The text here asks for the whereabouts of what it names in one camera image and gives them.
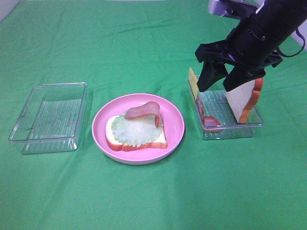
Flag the right clear plastic container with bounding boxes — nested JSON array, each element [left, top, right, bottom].
[[187, 79, 263, 140]]

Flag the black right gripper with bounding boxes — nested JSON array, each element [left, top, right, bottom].
[[195, 23, 283, 92]]

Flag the bacon strip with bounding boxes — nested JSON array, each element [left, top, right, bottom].
[[196, 95, 221, 127], [124, 101, 161, 127]]

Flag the green lettuce leaf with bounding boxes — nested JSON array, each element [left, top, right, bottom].
[[106, 114, 166, 147]]

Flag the yellow cheese slice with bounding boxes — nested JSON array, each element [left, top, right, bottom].
[[188, 68, 199, 99]]

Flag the left clear plastic container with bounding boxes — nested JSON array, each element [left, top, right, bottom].
[[9, 82, 87, 154]]

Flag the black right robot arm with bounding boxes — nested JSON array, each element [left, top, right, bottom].
[[195, 0, 307, 92]]

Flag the bread slice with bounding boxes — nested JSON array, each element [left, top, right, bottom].
[[225, 78, 264, 124], [105, 115, 167, 151]]

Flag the pink round plate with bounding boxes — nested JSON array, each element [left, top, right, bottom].
[[92, 93, 185, 165]]

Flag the clear plastic container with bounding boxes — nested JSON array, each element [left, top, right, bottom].
[[9, 82, 87, 154], [187, 79, 263, 140]]

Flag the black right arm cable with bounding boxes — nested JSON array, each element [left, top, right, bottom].
[[278, 27, 307, 58]]

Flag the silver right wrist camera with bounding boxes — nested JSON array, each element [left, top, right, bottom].
[[208, 0, 264, 20]]

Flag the green tablecloth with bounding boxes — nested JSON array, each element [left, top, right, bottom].
[[0, 0, 307, 230]]

